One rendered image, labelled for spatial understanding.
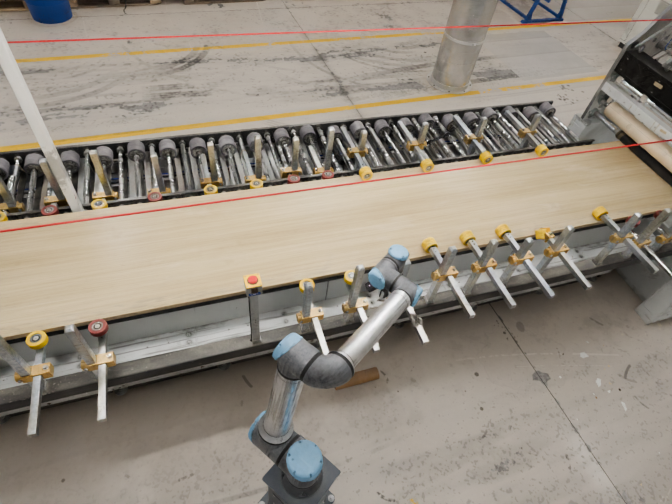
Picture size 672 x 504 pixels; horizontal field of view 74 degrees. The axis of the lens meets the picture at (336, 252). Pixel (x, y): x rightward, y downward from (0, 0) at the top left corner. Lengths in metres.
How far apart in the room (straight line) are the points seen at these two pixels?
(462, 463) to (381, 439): 0.51
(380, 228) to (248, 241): 0.78
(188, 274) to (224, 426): 1.03
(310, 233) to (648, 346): 2.81
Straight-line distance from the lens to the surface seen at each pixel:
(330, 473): 2.26
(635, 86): 4.16
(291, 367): 1.54
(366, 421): 3.00
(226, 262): 2.42
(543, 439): 3.37
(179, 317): 2.46
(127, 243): 2.61
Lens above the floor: 2.79
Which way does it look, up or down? 50 degrees down
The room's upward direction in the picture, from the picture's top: 10 degrees clockwise
